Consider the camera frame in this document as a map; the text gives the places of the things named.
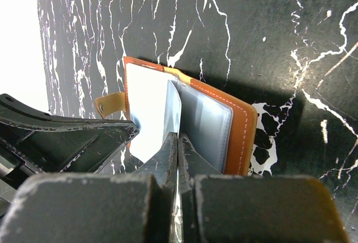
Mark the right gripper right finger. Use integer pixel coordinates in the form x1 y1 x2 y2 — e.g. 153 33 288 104
178 134 349 242

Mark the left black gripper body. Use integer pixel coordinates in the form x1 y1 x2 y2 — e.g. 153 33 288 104
1 94 139 216

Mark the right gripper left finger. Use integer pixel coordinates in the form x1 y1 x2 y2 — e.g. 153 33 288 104
1 133 178 242

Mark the brown leather card holder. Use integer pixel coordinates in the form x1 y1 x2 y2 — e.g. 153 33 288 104
95 57 258 176

